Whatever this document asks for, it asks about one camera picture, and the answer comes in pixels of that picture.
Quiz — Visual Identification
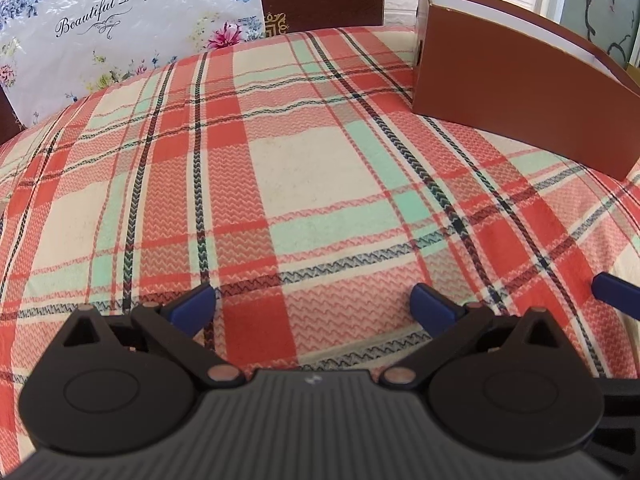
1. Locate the brown open storage box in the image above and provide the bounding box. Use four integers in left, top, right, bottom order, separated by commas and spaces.
412, 0, 639, 180

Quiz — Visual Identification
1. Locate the plaid bed sheet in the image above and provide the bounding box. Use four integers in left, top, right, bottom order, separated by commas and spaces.
1, 27, 639, 472

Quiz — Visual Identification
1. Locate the grey door with drawing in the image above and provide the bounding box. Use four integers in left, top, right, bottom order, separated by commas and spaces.
561, 0, 639, 68

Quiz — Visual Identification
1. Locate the floral white pillow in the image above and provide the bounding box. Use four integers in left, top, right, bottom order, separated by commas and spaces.
1, 0, 265, 127

